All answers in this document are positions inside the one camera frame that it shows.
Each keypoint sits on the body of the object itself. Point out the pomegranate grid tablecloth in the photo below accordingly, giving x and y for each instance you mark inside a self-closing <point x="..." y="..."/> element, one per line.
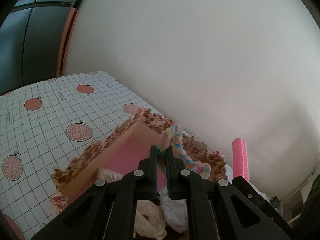
<point x="43" y="127"/>

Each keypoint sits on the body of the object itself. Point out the floral pink storage box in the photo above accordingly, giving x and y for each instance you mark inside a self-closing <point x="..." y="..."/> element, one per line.
<point x="121" y="153"/>

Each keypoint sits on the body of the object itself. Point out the white paper ball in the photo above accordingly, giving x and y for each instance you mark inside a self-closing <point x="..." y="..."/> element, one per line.
<point x="175" y="211"/>

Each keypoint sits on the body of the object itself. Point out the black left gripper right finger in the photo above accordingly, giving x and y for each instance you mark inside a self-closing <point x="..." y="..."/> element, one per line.
<point x="218" y="210"/>

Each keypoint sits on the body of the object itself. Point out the cream lace scrunchie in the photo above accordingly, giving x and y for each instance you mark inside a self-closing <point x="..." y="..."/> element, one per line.
<point x="149" y="221"/>

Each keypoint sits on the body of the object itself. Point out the pink hair roller clip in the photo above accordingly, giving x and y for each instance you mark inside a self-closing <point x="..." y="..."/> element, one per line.
<point x="240" y="159"/>

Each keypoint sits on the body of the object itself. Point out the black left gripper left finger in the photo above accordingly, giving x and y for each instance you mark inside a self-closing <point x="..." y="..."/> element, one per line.
<point x="108" y="211"/>

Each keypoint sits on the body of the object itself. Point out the dark window panel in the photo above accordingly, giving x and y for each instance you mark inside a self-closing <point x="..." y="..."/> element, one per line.
<point x="35" y="37"/>

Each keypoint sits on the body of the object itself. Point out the black power adapter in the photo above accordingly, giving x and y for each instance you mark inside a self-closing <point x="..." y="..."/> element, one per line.
<point x="275" y="203"/>

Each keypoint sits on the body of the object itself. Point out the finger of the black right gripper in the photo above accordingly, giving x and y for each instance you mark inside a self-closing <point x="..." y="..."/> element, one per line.
<point x="248" y="191"/>

